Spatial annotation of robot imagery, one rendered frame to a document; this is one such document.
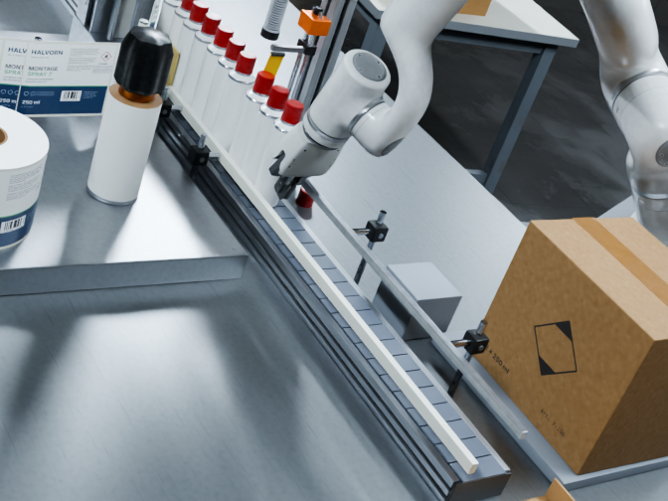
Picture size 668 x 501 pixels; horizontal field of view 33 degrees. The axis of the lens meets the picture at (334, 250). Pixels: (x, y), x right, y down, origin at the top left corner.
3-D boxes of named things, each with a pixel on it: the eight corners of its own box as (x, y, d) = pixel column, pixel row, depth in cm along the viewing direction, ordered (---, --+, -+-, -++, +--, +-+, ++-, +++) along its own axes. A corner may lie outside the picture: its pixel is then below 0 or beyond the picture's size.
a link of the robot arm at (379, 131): (515, 25, 173) (393, 159, 189) (445, -49, 176) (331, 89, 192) (492, 28, 166) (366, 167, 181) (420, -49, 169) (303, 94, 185)
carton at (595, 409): (467, 350, 194) (529, 219, 181) (568, 338, 208) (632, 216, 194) (577, 476, 175) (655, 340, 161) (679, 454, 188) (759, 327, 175)
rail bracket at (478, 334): (414, 400, 181) (450, 318, 173) (448, 394, 186) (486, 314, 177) (424, 413, 179) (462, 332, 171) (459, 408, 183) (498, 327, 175)
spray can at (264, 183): (244, 194, 209) (275, 95, 198) (267, 193, 212) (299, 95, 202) (258, 210, 205) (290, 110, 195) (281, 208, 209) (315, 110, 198)
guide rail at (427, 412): (164, 93, 229) (166, 84, 228) (170, 93, 230) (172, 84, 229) (466, 474, 160) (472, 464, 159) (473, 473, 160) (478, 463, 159)
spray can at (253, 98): (219, 163, 215) (248, 67, 205) (243, 163, 218) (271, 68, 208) (231, 178, 212) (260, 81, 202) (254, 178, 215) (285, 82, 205)
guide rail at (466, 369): (203, 72, 231) (205, 66, 230) (209, 72, 232) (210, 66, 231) (520, 439, 161) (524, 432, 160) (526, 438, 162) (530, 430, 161)
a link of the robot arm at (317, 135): (345, 100, 194) (337, 112, 196) (302, 99, 189) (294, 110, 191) (363, 139, 190) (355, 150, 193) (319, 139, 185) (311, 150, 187)
